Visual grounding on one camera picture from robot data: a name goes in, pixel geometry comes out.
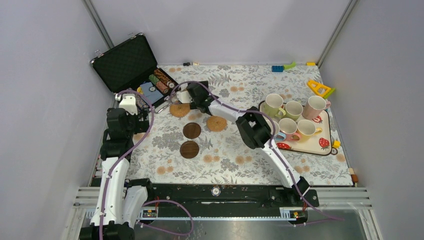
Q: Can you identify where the woven rattan coaster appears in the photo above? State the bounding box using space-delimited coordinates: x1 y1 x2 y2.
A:
169 103 191 118
206 116 228 132

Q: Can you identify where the dark wooden coaster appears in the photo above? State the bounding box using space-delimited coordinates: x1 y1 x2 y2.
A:
182 122 202 139
179 141 200 159

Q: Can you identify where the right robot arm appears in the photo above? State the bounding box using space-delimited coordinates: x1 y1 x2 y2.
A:
184 81 310 206

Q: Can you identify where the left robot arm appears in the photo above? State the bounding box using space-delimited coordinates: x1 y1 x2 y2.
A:
78 90 155 240

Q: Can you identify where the black poker chip case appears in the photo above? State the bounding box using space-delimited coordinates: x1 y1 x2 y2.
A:
90 33 178 113

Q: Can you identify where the floral tablecloth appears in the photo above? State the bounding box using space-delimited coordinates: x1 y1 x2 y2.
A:
124 64 355 187

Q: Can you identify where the blue toy brick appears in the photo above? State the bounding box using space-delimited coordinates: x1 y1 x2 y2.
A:
271 65 285 73

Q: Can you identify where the green toy block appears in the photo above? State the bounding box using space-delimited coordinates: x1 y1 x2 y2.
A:
283 61 297 71

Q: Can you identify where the light green ceramic mug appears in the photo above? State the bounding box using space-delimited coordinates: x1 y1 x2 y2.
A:
283 100 304 121

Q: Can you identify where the pink ceramic mug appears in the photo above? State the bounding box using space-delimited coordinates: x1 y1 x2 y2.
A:
302 95 331 120

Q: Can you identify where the yellow toy triangle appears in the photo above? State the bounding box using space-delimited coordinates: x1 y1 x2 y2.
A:
306 79 336 99

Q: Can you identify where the strawberry print tray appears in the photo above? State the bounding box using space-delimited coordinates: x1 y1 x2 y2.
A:
272 110 333 156

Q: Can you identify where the yellow cube by tray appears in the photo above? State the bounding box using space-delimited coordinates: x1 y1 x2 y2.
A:
332 140 341 149

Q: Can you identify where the brown object table corner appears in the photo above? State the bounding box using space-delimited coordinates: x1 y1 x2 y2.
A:
348 167 359 184

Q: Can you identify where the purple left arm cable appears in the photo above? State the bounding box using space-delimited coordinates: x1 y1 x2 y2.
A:
97 89 195 240

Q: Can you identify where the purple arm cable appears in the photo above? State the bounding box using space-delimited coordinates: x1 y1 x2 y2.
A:
97 89 195 240
169 80 345 227

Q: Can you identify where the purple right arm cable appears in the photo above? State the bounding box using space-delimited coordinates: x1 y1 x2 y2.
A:
169 80 345 227

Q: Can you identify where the blue handled white mug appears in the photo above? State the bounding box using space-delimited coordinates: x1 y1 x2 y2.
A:
265 119 287 142

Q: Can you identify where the pink handled mug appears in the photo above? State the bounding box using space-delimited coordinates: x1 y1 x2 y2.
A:
278 118 301 142

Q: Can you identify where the yellow handled mug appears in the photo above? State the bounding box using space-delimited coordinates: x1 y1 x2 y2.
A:
296 119 323 142

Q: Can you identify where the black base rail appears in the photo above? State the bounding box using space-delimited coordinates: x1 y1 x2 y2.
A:
91 178 321 220

